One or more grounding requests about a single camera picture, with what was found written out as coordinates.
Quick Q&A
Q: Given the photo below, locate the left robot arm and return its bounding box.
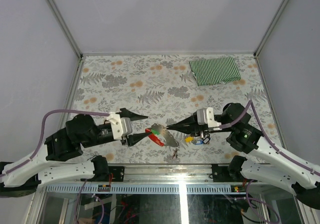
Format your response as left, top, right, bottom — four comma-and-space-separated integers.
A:
0, 108, 152, 198

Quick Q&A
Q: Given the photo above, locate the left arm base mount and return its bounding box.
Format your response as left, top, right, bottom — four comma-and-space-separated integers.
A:
93, 166, 125, 182

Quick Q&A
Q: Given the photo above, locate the blue key tag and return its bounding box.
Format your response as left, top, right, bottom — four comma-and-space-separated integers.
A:
195, 140, 204, 145

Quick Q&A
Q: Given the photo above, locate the black key tag lower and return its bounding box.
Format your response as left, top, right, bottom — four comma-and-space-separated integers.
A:
201, 136, 211, 144

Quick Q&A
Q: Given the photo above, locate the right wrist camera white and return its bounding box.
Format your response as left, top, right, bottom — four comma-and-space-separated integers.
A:
196, 107, 221, 129

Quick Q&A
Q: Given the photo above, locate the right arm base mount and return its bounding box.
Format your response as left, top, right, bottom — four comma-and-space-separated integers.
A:
209, 155, 247, 182

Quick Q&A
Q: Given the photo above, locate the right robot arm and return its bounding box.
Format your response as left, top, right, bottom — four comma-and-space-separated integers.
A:
167, 101, 320, 209

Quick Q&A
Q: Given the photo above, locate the aluminium front rail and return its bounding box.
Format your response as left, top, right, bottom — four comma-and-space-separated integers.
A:
39, 163, 251, 184

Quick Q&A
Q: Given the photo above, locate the white slotted cable duct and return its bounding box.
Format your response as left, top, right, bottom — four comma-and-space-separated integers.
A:
46, 183, 245, 194

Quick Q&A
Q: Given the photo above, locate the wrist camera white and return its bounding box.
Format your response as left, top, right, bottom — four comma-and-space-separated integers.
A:
196, 107, 221, 129
106, 112, 133, 140

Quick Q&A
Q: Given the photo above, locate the metal key holder red handle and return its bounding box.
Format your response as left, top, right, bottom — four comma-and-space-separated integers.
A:
145, 124, 179, 147

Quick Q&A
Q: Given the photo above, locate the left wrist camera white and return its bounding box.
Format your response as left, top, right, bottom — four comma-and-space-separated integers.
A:
106, 112, 133, 140

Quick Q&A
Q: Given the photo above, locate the yellow key tag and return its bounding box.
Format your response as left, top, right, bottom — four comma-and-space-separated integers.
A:
184, 136, 194, 143

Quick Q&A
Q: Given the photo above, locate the green white striped cloth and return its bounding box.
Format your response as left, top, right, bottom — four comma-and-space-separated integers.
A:
189, 57, 241, 86

